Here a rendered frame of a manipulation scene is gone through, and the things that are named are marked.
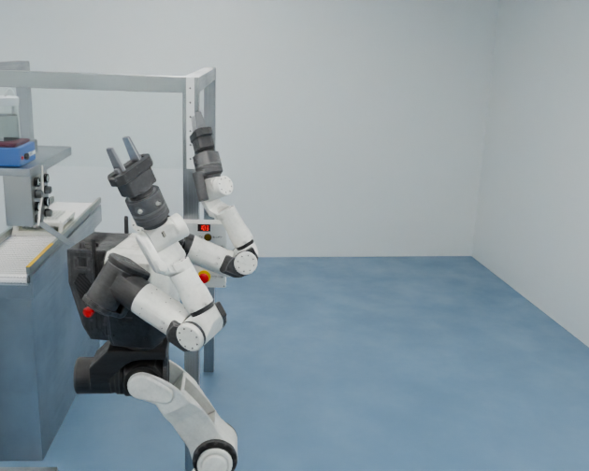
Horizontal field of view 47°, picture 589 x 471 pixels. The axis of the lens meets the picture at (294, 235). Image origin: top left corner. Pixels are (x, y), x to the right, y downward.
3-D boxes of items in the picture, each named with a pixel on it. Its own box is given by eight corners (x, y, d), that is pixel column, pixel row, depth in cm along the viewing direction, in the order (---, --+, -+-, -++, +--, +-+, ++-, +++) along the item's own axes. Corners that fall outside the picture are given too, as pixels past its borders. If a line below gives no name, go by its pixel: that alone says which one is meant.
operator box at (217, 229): (225, 288, 269) (226, 223, 262) (181, 287, 267) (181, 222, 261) (226, 282, 274) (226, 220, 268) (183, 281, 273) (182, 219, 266)
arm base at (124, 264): (110, 322, 178) (75, 299, 179) (127, 321, 191) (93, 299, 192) (141, 273, 178) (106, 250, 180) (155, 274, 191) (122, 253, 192)
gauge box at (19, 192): (34, 226, 270) (30, 177, 265) (6, 225, 270) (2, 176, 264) (50, 213, 291) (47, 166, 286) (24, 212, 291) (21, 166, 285)
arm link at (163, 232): (137, 221, 162) (156, 260, 168) (177, 200, 166) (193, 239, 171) (123, 209, 171) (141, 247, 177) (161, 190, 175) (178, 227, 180)
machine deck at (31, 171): (30, 178, 265) (29, 168, 264) (-71, 177, 263) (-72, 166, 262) (71, 154, 325) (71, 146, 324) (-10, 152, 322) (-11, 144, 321)
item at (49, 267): (34, 298, 282) (32, 276, 280) (-38, 297, 280) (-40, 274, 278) (102, 221, 407) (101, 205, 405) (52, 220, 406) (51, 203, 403)
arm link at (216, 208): (221, 174, 226) (240, 209, 229) (205, 181, 233) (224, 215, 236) (208, 182, 222) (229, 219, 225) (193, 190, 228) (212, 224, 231)
